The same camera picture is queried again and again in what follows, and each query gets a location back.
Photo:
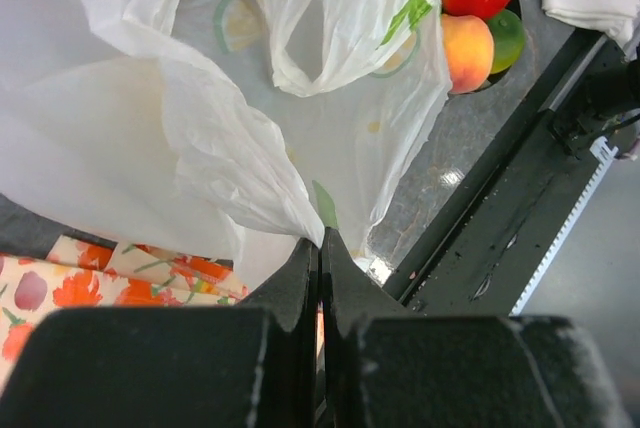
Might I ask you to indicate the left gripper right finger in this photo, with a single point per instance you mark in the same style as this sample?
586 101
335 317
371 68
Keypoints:
389 367

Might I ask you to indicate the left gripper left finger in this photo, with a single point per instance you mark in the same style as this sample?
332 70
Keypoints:
248 365

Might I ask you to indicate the fake peach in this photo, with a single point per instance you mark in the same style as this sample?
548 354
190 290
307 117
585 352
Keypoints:
469 50

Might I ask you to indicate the fake yellow lemon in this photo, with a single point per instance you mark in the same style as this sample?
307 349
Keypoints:
509 39

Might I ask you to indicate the white plastic bag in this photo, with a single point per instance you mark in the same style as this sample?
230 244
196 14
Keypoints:
220 128

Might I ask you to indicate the floral orange cloth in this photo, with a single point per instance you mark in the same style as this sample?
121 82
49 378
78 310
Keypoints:
77 273

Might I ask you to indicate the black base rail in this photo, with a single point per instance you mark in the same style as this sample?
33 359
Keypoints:
487 250

